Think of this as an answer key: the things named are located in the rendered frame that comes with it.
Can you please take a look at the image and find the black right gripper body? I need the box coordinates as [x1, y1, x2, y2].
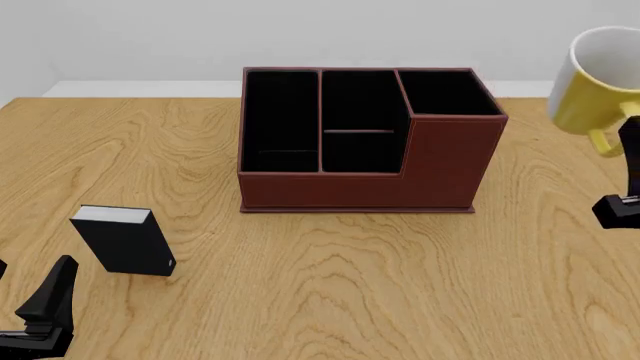
[591, 193, 640, 231]

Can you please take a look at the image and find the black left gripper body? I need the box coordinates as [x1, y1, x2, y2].
[0, 324, 75, 360]

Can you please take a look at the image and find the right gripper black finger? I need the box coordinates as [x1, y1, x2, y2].
[617, 114, 640, 198]

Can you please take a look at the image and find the yellow and white mug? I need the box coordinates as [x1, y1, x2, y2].
[546, 25, 640, 159]

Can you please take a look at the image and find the red-brown desk caddy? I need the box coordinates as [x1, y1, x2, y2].
[236, 66, 510, 215]

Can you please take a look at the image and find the black book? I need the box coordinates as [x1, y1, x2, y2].
[68, 204, 178, 278]

